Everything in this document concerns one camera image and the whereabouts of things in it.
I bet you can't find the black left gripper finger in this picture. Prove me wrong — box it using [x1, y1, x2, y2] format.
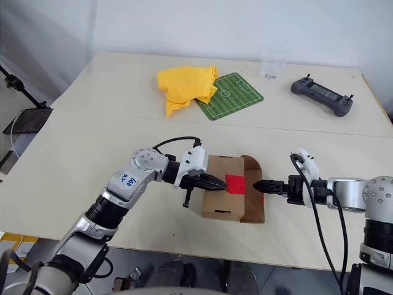
[201, 173, 229, 187]
[201, 183, 228, 194]

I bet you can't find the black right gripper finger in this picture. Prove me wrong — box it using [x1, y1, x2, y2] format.
[252, 186, 284, 195]
[252, 179, 284, 189]

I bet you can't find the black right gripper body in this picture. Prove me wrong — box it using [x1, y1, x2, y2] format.
[281, 175, 308, 205]

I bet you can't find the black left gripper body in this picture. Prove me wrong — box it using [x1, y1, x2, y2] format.
[179, 173, 206, 209]

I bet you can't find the brown cardboard box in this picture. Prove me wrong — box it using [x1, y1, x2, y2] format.
[201, 154, 266, 224]

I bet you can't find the red tape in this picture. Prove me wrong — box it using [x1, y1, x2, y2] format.
[225, 174, 247, 195]

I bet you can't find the yellow and white box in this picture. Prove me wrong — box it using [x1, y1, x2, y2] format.
[0, 232, 40, 273]

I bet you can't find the green football field mat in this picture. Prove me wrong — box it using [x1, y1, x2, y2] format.
[195, 72, 265, 121]

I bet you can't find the yellow cloth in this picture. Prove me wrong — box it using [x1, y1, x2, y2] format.
[156, 65, 220, 118]

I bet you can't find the grey handheld controller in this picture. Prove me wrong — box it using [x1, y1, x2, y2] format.
[290, 73, 356, 117]

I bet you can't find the small brown metal object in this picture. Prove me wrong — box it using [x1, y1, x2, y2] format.
[114, 266, 146, 293]

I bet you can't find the clear drinking glass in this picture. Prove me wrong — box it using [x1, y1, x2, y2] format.
[259, 45, 288, 80]

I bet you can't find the black flat tray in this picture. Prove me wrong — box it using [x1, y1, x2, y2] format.
[2, 107, 55, 135]

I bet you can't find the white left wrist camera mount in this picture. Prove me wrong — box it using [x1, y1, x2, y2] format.
[173, 146, 210, 189]

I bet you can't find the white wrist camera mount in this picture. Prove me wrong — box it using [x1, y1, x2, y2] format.
[290, 147, 321, 207]
[173, 146, 210, 189]

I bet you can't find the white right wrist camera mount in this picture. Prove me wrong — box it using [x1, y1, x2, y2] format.
[290, 147, 321, 207]

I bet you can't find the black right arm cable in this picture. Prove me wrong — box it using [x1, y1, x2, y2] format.
[289, 152, 351, 295]

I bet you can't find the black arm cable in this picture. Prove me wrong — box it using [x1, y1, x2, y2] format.
[152, 136, 203, 160]
[289, 152, 351, 295]

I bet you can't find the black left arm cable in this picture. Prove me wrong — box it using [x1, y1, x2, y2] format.
[152, 136, 203, 160]

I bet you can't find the white thin cable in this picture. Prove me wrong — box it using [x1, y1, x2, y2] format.
[9, 109, 23, 158]

